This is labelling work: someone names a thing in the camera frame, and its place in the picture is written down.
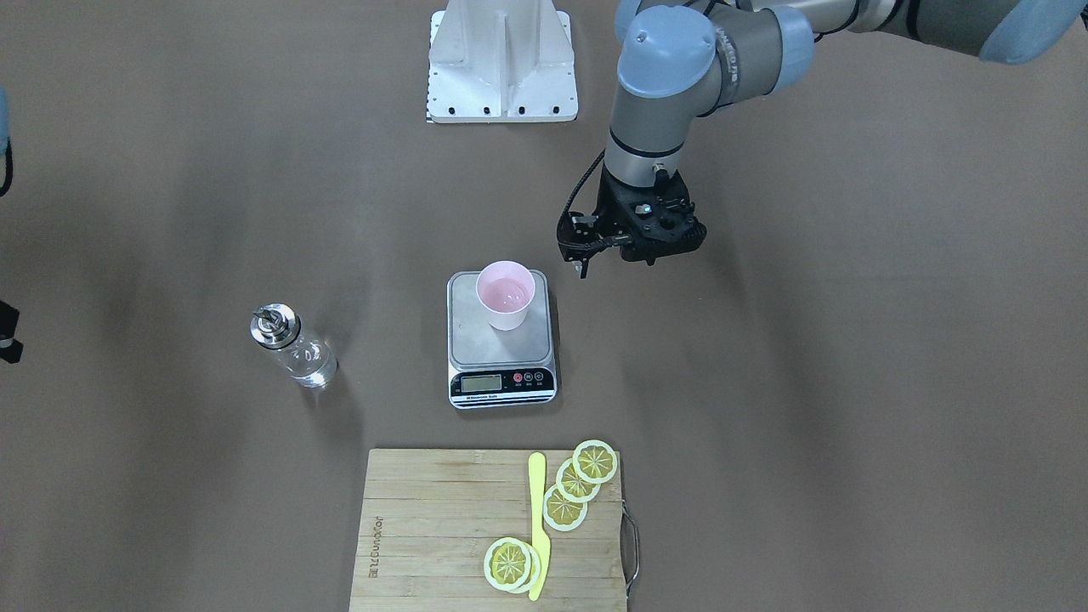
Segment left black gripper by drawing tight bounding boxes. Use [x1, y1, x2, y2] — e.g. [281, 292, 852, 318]
[556, 170, 707, 279]

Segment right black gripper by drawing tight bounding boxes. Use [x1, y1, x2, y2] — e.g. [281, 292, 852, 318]
[0, 301, 24, 364]

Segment pink plastic cup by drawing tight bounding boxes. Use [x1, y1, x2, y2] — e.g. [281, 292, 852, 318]
[475, 260, 536, 331]

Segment glass sauce bottle metal spout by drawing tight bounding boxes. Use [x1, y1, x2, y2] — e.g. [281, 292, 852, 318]
[249, 303, 338, 388]

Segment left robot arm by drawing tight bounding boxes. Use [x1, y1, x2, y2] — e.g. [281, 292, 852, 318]
[556, 1, 1085, 278]

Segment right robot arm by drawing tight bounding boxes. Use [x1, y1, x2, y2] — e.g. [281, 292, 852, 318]
[1, 87, 24, 364]

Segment silver digital kitchen scale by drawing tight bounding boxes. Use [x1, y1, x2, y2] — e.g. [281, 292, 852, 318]
[446, 269, 558, 411]

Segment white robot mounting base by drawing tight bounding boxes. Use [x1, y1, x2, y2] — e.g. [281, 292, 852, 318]
[425, 1, 579, 124]

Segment lemon slice far end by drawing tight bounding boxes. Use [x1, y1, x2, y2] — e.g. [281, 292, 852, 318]
[572, 439, 621, 485]

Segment lemon slice middle row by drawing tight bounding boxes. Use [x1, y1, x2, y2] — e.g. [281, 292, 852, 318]
[555, 458, 601, 504]

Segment lemon slice near knife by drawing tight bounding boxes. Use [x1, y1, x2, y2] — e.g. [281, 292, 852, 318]
[541, 485, 588, 533]

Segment yellow plastic knife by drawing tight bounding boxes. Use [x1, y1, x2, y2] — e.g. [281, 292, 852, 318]
[527, 450, 552, 602]

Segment wooden cutting board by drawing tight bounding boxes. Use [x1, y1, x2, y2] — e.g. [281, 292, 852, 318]
[348, 449, 638, 611]

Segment lemon slice pair bottom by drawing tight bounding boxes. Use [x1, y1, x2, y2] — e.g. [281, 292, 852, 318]
[510, 544, 541, 595]

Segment lemon slice pair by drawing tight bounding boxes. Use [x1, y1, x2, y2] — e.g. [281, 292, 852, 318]
[510, 544, 541, 595]
[483, 537, 529, 593]

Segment lemon slice pair top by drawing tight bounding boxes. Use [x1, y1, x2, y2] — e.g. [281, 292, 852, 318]
[483, 537, 529, 593]

